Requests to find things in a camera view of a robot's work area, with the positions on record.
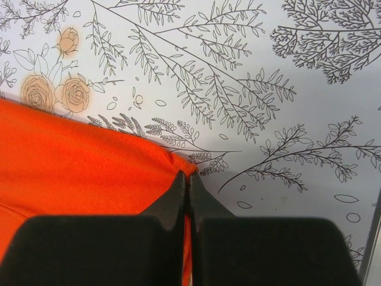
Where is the floral patterned table mat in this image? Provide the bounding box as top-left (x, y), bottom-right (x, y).
top-left (1, 1), bottom-right (380, 285)

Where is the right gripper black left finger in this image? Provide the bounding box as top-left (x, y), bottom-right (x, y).
top-left (6, 172), bottom-right (186, 285)

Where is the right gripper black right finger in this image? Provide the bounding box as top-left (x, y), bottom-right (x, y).
top-left (189, 173), bottom-right (361, 285)

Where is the orange t shirt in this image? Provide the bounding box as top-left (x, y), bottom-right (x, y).
top-left (0, 98), bottom-right (199, 286)

